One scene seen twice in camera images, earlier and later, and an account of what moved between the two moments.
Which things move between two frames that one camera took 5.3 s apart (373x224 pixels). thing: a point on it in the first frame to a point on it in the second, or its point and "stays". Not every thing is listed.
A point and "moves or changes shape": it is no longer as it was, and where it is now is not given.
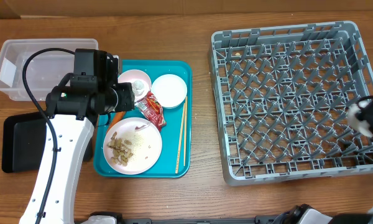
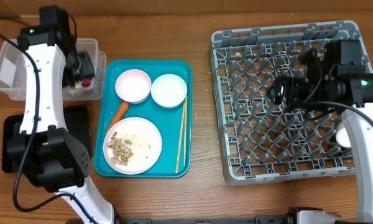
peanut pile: x=121 y=150 stays
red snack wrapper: x=150 y=107 moves or changes shape
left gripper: x=127 y=102 to x=87 y=70
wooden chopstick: x=180 y=139 stays
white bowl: x=169 y=89 stays
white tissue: x=138 y=86 moves or changes shape
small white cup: x=362 y=126 moves or changes shape
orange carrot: x=119 y=116 stays
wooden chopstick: x=185 y=129 stays
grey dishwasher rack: x=282 y=96 stays
